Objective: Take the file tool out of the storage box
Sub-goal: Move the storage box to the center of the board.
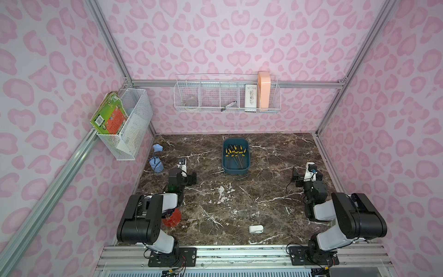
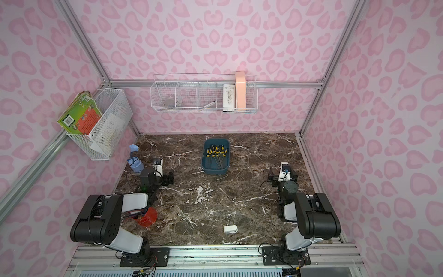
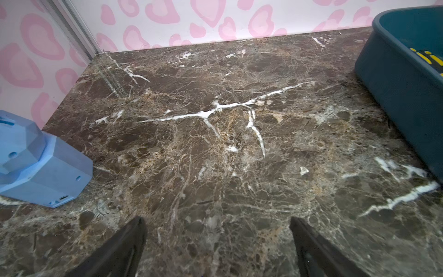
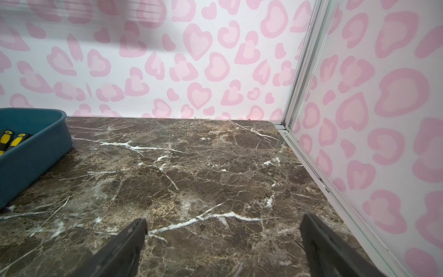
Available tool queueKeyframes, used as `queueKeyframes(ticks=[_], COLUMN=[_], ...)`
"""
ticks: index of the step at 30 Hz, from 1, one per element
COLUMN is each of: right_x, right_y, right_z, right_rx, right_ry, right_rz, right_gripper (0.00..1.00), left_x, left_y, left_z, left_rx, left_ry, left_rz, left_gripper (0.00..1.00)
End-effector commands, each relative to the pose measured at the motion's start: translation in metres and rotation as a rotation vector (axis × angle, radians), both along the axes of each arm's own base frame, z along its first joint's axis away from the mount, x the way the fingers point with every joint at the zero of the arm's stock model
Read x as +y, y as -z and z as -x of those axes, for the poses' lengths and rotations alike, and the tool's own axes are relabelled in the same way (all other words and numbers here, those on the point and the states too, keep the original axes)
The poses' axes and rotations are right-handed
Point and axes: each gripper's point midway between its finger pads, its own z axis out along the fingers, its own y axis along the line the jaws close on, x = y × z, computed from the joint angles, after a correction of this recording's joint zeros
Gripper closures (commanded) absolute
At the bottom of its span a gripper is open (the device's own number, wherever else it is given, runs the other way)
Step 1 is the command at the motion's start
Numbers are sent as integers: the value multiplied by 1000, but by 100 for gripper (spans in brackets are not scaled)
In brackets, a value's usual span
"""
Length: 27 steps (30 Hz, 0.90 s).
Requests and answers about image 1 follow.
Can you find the pink box in basket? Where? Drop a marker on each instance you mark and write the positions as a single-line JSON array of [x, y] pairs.
[[264, 87]]

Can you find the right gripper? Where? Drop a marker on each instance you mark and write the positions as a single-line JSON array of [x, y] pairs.
[[299, 182]]

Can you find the teal plastic storage box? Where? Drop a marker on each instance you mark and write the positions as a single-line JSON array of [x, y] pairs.
[[236, 158]]

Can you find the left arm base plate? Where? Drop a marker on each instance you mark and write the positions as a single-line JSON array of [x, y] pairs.
[[177, 257]]

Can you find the white card in basket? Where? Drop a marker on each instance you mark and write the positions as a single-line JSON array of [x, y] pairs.
[[250, 98]]

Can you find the white mesh side basket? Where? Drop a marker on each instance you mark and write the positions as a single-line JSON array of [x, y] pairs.
[[133, 99]]

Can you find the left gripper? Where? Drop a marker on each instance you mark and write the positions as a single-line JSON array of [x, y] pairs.
[[188, 178]]

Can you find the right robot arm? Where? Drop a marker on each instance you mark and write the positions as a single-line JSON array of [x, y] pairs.
[[354, 218]]

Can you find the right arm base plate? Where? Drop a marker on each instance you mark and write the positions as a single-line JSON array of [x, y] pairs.
[[302, 255]]

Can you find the grey cup in basket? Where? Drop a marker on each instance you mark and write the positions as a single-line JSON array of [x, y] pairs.
[[191, 102]]

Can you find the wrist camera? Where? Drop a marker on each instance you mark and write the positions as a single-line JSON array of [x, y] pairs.
[[311, 172], [182, 163]]

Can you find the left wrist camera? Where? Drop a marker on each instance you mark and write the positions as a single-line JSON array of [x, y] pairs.
[[182, 163]]

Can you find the green red booklet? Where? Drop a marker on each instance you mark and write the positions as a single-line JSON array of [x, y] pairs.
[[110, 117]]

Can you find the white papers in basket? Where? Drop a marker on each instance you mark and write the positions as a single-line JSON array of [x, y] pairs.
[[132, 134]]

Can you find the black marker in basket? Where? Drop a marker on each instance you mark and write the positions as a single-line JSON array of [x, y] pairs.
[[230, 105]]

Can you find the red pencil cup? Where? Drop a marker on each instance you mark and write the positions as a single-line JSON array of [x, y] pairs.
[[172, 218]]

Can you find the blue spray bottle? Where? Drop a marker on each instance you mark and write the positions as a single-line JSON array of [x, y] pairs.
[[155, 162]]

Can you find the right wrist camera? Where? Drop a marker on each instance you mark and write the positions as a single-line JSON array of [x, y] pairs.
[[311, 172]]

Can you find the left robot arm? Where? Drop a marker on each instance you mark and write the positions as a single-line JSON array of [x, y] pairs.
[[142, 218]]

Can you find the small white eraser block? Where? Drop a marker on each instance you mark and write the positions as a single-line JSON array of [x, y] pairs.
[[256, 229]]

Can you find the white wire wall basket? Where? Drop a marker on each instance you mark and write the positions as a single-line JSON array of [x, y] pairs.
[[215, 90]]

